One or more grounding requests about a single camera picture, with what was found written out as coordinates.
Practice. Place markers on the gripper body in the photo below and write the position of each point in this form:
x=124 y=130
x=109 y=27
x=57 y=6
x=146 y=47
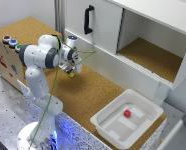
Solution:
x=72 y=62

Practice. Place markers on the yellow block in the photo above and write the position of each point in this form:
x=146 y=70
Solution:
x=71 y=74

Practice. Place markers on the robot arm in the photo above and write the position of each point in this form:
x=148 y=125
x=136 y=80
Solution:
x=38 y=83

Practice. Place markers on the pink block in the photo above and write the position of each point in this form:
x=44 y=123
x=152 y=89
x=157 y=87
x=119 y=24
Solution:
x=127 y=113

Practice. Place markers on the white sliding door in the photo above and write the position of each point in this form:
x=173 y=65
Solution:
x=96 y=24

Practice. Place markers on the green button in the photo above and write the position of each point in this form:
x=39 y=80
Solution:
x=19 y=47

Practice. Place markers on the blue button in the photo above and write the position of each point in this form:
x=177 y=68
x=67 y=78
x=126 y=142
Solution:
x=13 y=42

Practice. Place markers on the red button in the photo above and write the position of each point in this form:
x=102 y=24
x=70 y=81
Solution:
x=6 y=39

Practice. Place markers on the white plastic box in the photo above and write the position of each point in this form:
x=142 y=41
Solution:
x=127 y=117

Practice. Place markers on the white cabinet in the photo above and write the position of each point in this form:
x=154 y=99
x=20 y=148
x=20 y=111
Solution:
x=149 y=50

